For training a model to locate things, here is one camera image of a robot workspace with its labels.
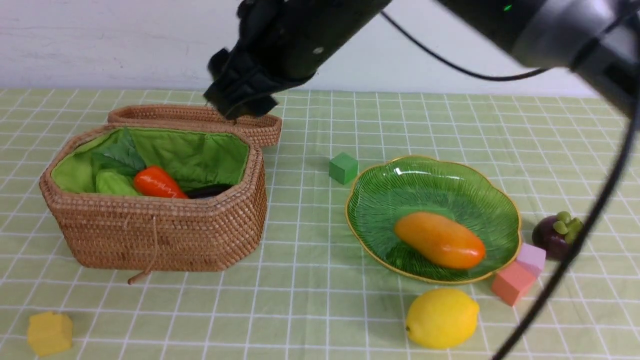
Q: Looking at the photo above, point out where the green glass leaf plate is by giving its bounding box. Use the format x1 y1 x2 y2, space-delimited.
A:
344 155 523 285

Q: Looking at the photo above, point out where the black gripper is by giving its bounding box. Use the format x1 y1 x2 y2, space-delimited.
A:
203 0 389 121

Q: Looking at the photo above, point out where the lilac foam cube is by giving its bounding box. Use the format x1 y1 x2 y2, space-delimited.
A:
515 243 547 278

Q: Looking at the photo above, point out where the dark purple mangosteen toy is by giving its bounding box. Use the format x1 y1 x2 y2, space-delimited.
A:
531 210 584 261

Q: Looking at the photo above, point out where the black cable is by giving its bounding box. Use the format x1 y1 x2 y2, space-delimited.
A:
380 10 640 360

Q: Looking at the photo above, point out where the purple eggplant toy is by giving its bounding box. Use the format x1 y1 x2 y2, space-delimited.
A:
184 183 234 199

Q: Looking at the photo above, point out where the yellow lemon toy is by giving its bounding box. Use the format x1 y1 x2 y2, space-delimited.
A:
405 287 480 350

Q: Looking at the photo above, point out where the orange mango toy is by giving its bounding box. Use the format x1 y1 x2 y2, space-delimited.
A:
393 211 487 271

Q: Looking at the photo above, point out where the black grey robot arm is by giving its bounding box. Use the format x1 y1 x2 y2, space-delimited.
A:
203 0 639 120

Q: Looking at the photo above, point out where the green bitter gourd toy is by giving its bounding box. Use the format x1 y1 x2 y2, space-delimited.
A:
94 170 141 197

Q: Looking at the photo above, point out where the yellow foam block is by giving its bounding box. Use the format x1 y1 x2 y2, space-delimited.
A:
27 311 74 357

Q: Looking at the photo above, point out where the woven wicker basket lid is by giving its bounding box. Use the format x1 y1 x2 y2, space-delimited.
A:
107 104 282 147

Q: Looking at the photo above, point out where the woven wicker basket green lining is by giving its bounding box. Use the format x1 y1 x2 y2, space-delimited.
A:
39 123 267 283

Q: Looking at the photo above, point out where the pink foam cube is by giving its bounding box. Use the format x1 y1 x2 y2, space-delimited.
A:
490 261 537 307

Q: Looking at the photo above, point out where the orange carrot toy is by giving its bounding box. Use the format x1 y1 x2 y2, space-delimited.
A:
91 127 188 199

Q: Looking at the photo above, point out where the green foam cube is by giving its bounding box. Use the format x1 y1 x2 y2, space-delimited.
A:
328 152 359 185

